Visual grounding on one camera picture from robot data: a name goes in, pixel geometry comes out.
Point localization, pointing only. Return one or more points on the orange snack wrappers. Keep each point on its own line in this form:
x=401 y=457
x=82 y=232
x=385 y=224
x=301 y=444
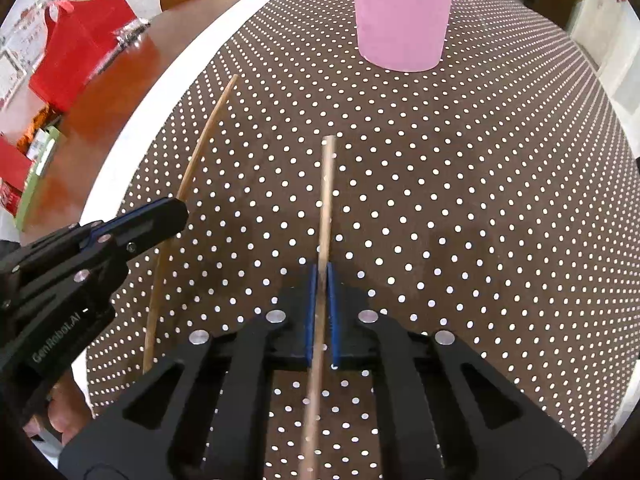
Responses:
x=42 y=120

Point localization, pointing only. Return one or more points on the red box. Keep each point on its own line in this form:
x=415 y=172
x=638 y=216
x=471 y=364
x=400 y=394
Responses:
x=12 y=165

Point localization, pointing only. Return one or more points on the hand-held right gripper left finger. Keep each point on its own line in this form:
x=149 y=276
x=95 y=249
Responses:
x=311 y=310

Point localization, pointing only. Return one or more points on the wooden chopstick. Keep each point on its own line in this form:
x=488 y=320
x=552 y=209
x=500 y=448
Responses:
x=207 y=135
x=326 y=200

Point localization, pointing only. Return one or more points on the red tote bag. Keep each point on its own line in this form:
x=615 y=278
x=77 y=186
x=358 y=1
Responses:
x=75 y=55

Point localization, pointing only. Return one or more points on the pink cup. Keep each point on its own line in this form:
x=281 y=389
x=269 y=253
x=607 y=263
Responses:
x=400 y=15

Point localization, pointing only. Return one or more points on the brown polka dot tablecloth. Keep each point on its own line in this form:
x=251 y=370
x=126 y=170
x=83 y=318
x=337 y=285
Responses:
x=450 y=185

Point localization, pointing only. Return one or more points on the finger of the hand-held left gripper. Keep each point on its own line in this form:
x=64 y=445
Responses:
x=155 y=225
x=95 y=239

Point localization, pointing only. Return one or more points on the green tray box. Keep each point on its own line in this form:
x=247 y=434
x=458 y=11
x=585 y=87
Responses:
x=30 y=195

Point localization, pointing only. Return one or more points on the person's left hand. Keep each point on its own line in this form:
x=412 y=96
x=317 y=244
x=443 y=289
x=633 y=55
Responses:
x=65 y=415

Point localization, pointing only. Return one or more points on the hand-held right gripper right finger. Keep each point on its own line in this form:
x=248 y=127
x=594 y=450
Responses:
x=334 y=310

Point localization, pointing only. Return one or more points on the clear plastic pen packet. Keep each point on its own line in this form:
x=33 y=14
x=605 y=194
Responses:
x=131 y=32

